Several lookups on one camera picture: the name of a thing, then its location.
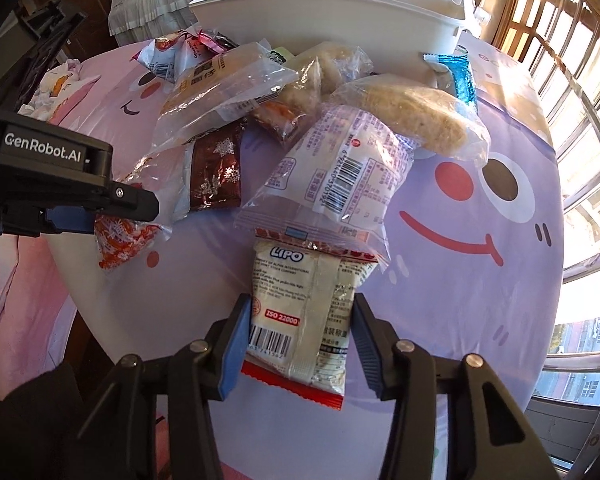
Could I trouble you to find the blue snack packet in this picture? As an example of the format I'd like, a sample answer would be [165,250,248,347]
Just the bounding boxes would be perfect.
[422,45,478,106]

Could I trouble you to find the white plastic bin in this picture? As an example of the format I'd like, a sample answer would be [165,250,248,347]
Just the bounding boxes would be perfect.
[187,0,468,86]

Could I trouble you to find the red and white snack packet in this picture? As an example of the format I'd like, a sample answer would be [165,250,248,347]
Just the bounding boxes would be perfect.
[137,30,201,83]

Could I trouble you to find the white printed cloth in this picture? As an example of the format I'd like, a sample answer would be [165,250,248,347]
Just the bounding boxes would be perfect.
[17,57,103,123]

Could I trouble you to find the clear rice cake packet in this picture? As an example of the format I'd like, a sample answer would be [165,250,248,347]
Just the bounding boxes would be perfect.
[330,74,491,168]
[280,45,376,111]

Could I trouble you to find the metal window grille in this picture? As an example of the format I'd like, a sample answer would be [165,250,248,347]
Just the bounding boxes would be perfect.
[480,0,600,461]

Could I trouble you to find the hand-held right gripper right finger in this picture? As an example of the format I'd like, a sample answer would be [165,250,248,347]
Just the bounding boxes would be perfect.
[352,292,556,480]

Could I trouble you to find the white ruffled fabric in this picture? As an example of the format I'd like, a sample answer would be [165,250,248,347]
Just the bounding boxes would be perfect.
[107,0,231,48]

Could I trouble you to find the white biscuit packet red edges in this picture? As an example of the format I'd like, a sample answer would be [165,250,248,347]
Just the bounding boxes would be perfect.
[240,237,381,411]

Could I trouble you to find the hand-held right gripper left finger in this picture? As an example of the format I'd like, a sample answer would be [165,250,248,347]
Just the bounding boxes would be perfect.
[75,292,253,480]

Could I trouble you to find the dark packet with red edge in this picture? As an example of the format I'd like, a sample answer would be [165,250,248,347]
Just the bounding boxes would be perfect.
[187,30,241,56]

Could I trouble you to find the black plastic frame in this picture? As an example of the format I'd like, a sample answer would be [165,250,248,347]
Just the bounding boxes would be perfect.
[0,0,88,111]

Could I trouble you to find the large clear bread packet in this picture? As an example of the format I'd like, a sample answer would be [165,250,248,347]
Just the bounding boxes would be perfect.
[152,40,301,153]

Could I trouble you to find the green snack packet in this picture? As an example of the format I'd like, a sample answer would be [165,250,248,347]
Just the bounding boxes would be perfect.
[267,46,298,66]

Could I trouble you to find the pink pillow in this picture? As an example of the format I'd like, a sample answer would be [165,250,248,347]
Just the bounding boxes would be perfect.
[0,230,78,402]

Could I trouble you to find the orange patterned clear packet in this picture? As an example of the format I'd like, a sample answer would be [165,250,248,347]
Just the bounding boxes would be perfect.
[94,152,186,272]

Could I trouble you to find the dark red snowflake packet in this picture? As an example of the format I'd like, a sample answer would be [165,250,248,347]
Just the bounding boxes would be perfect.
[187,120,248,213]

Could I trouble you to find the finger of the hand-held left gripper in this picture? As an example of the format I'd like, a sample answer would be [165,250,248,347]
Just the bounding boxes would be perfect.
[42,207,99,236]
[96,180,161,222]

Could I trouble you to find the dark cloth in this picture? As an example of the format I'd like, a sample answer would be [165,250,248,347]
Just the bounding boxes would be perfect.
[0,360,96,480]

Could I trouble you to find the cartoon printed tablecloth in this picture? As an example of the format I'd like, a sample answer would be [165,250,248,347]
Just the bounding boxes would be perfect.
[45,30,568,480]

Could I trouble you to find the clear bun packet with barcode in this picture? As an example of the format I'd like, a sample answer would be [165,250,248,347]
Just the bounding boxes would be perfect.
[235,102,416,262]

